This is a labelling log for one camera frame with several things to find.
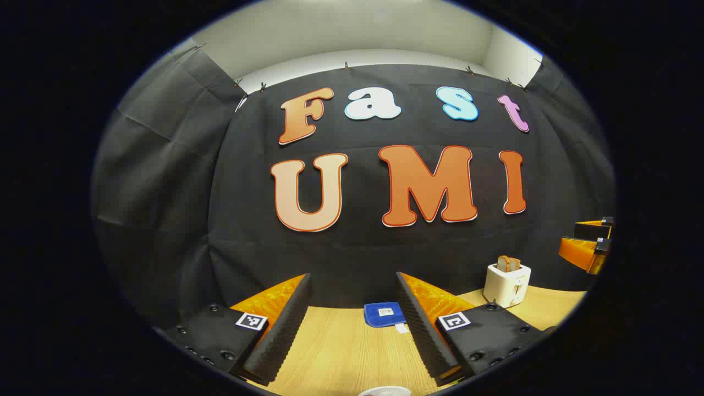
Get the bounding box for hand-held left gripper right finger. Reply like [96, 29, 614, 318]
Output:
[396, 272, 556, 387]

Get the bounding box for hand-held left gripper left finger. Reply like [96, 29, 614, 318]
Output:
[165, 273, 313, 387]

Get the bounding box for blue towel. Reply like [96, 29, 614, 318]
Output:
[364, 302, 409, 334]

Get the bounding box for white toaster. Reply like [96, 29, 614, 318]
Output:
[483, 263, 532, 309]

